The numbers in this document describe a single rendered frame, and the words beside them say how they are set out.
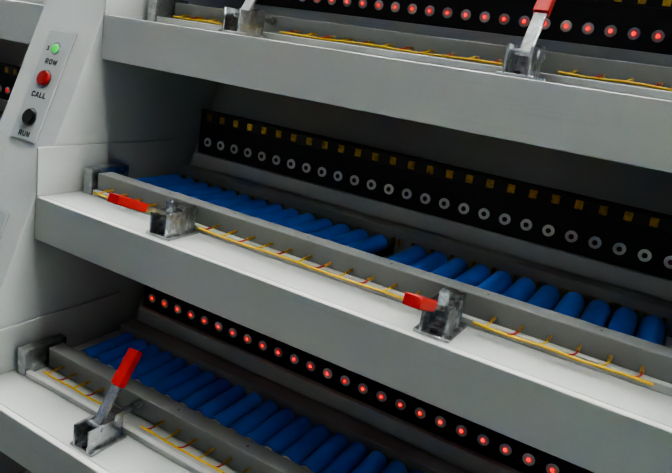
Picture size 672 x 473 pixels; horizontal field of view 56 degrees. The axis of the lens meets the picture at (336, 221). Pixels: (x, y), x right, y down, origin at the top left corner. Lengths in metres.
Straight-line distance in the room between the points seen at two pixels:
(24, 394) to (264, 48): 0.41
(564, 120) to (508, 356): 0.17
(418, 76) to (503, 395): 0.24
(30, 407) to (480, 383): 0.43
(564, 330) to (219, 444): 0.31
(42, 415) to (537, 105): 0.52
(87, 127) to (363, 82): 0.32
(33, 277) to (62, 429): 0.17
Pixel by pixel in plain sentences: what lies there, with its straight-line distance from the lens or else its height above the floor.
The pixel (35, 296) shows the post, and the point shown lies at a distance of 0.74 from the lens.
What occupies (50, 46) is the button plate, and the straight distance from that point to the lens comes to 0.75.
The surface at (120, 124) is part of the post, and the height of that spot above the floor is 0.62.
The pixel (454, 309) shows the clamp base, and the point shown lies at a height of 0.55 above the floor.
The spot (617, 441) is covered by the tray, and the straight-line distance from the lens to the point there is 0.44.
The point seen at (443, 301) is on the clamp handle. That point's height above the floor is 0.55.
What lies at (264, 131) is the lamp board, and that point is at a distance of 0.73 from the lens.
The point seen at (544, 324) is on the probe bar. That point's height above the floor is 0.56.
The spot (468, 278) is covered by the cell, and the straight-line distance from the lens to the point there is 0.54.
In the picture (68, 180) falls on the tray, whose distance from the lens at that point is 0.72.
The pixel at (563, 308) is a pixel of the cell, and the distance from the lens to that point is 0.52.
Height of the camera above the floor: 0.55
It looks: 4 degrees up
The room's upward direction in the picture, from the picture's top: 19 degrees clockwise
